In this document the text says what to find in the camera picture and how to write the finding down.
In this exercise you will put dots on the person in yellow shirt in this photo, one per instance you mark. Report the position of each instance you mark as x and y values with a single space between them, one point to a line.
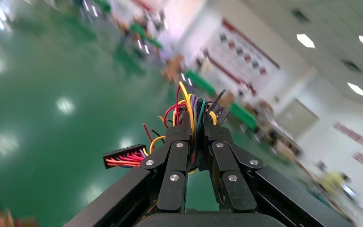
333 181

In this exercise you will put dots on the grey door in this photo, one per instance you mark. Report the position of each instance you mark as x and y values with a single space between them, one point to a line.
297 117

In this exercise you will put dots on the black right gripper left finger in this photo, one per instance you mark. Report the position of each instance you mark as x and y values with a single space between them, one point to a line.
176 163

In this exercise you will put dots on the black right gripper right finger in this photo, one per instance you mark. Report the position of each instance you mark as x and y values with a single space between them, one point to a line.
225 163

